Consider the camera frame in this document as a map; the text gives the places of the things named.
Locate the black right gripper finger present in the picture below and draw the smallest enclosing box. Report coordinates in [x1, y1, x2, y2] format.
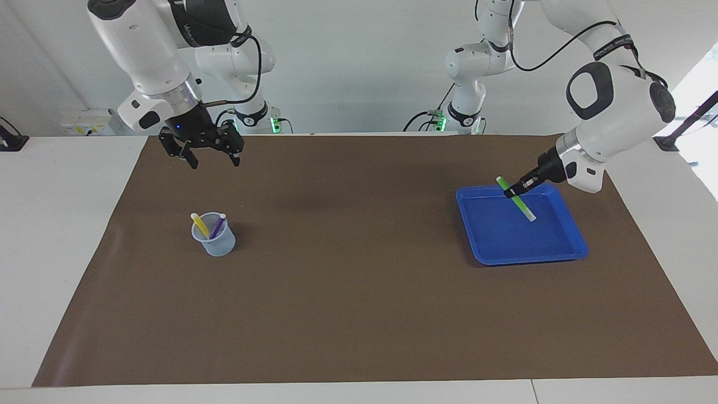
[159, 128, 199, 169]
[216, 122, 245, 167]

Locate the green pen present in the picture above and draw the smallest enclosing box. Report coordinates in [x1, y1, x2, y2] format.
[496, 176, 537, 223]

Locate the blue plastic tray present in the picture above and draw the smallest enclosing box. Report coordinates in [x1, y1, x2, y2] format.
[455, 183, 589, 266]

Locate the translucent plastic cup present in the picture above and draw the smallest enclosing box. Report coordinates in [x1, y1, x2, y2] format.
[191, 212, 237, 258]

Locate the black clamp with rod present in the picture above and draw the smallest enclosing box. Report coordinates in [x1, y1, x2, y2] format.
[653, 90, 718, 152]

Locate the small black table clamp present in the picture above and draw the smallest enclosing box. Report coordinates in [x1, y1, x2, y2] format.
[0, 116, 30, 152]

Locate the brown table mat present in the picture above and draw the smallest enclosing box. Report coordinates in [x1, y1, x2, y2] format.
[32, 134, 718, 388]

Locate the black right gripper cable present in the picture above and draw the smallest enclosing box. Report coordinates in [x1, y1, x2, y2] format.
[202, 34, 264, 108]

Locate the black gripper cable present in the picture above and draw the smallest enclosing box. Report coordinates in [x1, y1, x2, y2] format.
[202, 34, 264, 108]
[477, 0, 669, 88]

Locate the white wall outlet box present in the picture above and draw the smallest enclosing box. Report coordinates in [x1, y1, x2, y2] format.
[60, 108, 125, 137]

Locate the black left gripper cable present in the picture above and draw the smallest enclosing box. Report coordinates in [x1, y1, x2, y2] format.
[477, 0, 669, 88]

